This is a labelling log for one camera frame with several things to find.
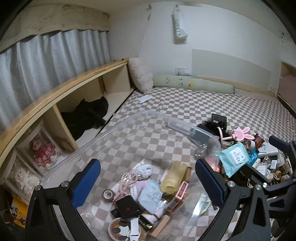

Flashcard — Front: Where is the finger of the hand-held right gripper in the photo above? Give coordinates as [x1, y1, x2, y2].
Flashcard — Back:
[245, 163, 296, 198]
[269, 136, 296, 163]

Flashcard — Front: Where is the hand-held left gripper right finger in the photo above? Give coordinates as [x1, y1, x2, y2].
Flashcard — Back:
[195, 159, 271, 241]

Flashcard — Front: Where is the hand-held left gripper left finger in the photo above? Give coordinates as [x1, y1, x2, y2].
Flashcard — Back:
[25, 159, 101, 241]

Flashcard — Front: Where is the red box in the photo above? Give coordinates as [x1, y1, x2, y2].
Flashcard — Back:
[172, 181, 189, 202]

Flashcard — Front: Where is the yellow soft block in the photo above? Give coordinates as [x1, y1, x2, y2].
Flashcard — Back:
[160, 161, 188, 194]

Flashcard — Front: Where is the black zip case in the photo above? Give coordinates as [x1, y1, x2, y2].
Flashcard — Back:
[115, 195, 142, 219]

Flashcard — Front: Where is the clear plastic container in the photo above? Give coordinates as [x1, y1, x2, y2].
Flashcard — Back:
[43, 109, 223, 241]

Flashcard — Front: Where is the blue tissue packet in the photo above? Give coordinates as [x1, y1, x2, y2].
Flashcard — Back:
[248, 149, 260, 164]

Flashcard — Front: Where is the pink rabbit hand mirror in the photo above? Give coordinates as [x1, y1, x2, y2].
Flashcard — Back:
[231, 127, 256, 142]

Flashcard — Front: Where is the blue wet wipes pack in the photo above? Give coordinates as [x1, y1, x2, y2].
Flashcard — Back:
[218, 142, 251, 178]

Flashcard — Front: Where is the pink hair hoop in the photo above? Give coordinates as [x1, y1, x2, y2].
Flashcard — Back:
[216, 126, 233, 142]

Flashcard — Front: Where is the red doll in box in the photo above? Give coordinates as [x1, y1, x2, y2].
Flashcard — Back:
[16, 126, 61, 175]

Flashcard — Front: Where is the black furry hair clip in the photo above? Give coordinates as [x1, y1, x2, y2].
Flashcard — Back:
[203, 119, 229, 138]

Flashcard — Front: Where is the white scrunchie in bag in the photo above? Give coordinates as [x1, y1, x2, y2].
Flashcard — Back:
[133, 163, 153, 180]

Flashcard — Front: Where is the black box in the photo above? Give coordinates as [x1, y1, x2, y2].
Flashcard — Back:
[211, 113, 228, 127]

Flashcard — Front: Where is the white doll in box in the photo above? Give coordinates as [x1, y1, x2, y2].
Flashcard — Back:
[0, 151, 42, 198]

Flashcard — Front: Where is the light blue packet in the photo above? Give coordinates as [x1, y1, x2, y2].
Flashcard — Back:
[138, 179, 163, 215]

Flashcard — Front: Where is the wooden block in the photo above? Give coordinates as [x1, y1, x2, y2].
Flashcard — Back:
[154, 214, 171, 237]

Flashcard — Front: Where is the black cloth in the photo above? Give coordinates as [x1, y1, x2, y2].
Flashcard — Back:
[60, 97, 109, 141]

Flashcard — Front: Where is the yellow cardboard box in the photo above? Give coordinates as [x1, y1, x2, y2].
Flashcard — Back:
[10, 196, 29, 228]

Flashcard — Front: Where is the grey headboard panel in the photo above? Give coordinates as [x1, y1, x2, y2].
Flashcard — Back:
[191, 49, 271, 84]

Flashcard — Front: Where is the wooden shelf unit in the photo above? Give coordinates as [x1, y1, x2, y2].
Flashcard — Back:
[0, 58, 137, 194]

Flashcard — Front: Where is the green bolster pillow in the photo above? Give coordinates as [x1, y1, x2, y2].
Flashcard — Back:
[153, 75, 235, 95]

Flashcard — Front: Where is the white fluffy pillow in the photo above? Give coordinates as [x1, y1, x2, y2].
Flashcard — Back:
[128, 57, 154, 93]

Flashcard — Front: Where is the grey curtain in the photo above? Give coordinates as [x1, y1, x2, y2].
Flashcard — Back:
[0, 29, 111, 133]

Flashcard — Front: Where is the white hanging bag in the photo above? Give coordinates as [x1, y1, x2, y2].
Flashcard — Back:
[171, 5, 188, 40]

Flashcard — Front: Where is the beige curtain valance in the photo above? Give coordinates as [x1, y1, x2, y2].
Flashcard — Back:
[0, 2, 110, 52]

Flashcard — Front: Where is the white smartwatch strap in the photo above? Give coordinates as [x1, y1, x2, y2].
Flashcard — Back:
[129, 182, 139, 198]

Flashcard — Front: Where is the wooden alcove frame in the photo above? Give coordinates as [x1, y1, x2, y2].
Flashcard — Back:
[276, 61, 296, 109]

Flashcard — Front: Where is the white wall socket panel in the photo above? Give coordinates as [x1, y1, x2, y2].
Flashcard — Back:
[175, 67, 192, 76]

